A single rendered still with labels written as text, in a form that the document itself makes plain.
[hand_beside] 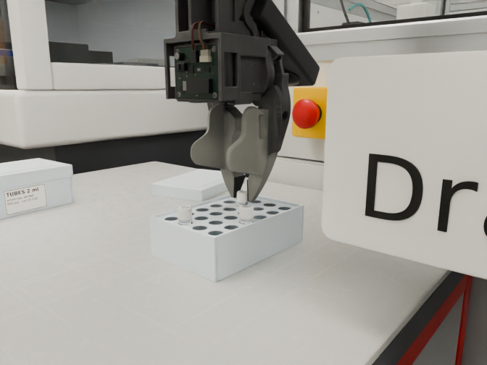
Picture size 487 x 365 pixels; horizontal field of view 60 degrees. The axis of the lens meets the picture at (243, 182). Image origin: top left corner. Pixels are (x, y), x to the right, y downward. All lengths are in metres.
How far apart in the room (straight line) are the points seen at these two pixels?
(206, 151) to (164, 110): 0.61
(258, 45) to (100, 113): 0.59
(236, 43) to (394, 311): 0.23
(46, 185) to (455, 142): 0.48
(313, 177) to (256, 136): 0.29
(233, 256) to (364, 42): 0.38
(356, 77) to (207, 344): 0.18
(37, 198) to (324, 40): 0.44
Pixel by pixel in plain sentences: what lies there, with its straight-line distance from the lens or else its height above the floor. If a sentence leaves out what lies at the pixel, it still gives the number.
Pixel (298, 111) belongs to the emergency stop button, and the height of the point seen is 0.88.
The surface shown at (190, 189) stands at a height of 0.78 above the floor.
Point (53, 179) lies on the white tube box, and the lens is 0.59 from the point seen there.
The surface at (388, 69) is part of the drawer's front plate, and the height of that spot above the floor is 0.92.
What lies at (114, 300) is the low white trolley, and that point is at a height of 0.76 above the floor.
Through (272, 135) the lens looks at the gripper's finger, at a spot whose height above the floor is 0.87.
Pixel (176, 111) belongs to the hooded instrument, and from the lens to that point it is 1.03.
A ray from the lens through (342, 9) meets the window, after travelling 0.66.
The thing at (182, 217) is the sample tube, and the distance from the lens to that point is 0.37.
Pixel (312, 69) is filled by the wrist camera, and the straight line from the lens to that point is 0.46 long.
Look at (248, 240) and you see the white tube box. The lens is 0.36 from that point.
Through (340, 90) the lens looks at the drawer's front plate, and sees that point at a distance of 0.25.
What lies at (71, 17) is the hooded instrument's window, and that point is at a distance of 0.92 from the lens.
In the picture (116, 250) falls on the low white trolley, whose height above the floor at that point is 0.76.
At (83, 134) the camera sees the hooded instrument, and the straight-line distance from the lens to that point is 0.90.
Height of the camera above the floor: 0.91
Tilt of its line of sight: 13 degrees down
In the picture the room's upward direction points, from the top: straight up
